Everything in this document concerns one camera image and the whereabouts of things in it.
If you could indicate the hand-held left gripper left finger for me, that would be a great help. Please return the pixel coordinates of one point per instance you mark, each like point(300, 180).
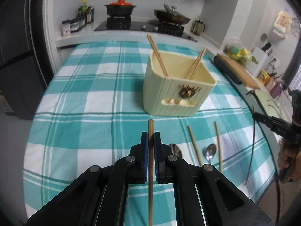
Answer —
point(145, 150)

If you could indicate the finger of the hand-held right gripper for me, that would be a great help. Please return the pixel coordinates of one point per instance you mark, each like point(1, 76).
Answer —
point(270, 122)

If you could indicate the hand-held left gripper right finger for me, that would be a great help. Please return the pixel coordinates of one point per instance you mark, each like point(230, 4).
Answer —
point(157, 150)

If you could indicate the wooden chopstick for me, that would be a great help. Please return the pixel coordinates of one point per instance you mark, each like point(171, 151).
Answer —
point(150, 193)
point(198, 62)
point(155, 51)
point(195, 63)
point(251, 150)
point(160, 56)
point(195, 146)
point(218, 146)

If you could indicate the cream utensil holder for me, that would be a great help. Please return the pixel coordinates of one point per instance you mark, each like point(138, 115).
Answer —
point(169, 94)

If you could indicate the person's right hand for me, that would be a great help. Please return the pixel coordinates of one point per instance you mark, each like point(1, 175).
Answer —
point(284, 156)

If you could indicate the metal spoon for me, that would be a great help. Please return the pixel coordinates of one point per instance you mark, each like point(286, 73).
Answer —
point(210, 151)
point(176, 149)

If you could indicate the purple bottle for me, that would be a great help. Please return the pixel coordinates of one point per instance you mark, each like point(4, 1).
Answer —
point(276, 90)

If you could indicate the wooden cutting board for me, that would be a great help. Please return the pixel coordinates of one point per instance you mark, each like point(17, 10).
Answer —
point(244, 75)

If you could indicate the white knife block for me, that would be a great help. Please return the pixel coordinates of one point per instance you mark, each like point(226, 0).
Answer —
point(261, 61)

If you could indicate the black electric griddle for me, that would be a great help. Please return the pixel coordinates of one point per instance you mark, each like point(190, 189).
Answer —
point(225, 69)

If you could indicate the teal checked tablecloth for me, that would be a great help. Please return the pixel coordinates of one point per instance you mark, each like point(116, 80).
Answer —
point(82, 122)

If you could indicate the bag of vegetables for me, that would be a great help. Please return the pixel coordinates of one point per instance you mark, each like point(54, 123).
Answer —
point(237, 51)

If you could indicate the black spatula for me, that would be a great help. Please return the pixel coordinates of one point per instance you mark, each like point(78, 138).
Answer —
point(263, 38)

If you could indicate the hanging noodle packet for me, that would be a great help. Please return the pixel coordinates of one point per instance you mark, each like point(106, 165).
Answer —
point(282, 23)

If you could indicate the black gas hob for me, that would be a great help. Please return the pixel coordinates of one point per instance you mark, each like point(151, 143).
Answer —
point(141, 27)

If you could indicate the wok with glass lid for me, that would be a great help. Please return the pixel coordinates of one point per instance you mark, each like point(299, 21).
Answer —
point(172, 15)

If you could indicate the row of spice jars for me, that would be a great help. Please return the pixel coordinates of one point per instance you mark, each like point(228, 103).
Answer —
point(73, 26)

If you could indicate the black clay pot red lid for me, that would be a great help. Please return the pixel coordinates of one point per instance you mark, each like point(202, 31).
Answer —
point(120, 7)

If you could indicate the dark sauce bottle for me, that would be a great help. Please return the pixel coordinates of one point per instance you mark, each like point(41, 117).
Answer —
point(89, 14)

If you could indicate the green-capped sauce bottle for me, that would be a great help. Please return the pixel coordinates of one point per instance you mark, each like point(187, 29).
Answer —
point(82, 11)

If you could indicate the dark grey refrigerator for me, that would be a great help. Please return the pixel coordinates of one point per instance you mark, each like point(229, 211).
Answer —
point(18, 51)

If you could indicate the dark window frame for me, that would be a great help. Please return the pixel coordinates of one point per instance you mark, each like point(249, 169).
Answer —
point(295, 75)

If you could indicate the wall socket with plug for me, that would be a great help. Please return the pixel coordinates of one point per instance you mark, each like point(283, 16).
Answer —
point(274, 61)

